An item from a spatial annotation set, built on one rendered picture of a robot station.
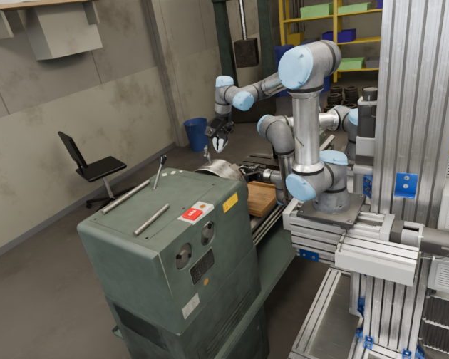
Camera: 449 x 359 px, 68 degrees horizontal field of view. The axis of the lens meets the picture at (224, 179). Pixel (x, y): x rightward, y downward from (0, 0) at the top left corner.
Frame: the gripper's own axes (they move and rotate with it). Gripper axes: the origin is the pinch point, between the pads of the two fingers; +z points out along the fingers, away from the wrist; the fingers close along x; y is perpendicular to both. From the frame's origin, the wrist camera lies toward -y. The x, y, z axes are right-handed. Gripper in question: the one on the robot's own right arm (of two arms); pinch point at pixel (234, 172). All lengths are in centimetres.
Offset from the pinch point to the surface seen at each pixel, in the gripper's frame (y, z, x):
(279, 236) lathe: 17, -17, -54
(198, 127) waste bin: 216, 222, -69
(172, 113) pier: 222, 279, -52
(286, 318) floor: -1, -27, -108
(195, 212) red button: -64, -28, 18
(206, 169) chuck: -27.5, -3.9, 15.1
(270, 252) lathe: 0, -19, -54
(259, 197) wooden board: 7.4, -11.0, -19.7
